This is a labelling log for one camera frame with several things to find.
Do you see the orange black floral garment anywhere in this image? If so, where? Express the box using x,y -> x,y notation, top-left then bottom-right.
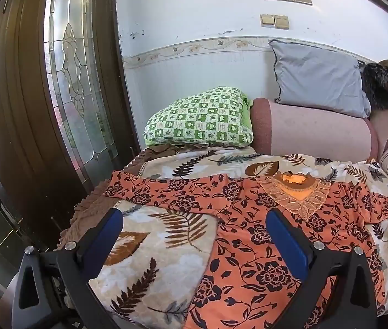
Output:
105,172 -> 388,328

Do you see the beige leaf pattern blanket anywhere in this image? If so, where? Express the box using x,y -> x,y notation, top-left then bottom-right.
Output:
61,147 -> 388,328

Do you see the brown wooden glass door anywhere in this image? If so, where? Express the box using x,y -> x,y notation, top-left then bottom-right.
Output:
0,0 -> 139,249

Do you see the pink bolster pillow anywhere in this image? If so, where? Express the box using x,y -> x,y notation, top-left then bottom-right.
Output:
251,97 -> 379,163

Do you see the grey pillow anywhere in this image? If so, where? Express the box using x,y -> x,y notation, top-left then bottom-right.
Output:
270,39 -> 371,118

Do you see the green white checkered pillow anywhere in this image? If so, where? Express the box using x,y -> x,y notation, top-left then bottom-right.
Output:
144,86 -> 254,148

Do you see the gold wall switch right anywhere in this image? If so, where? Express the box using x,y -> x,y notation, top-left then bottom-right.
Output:
274,15 -> 290,30

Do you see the gold wall switch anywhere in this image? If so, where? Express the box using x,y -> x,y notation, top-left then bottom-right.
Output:
260,14 -> 275,27
274,15 -> 290,30

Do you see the gold wall switch left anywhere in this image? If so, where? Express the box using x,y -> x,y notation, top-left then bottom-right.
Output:
260,14 -> 275,27

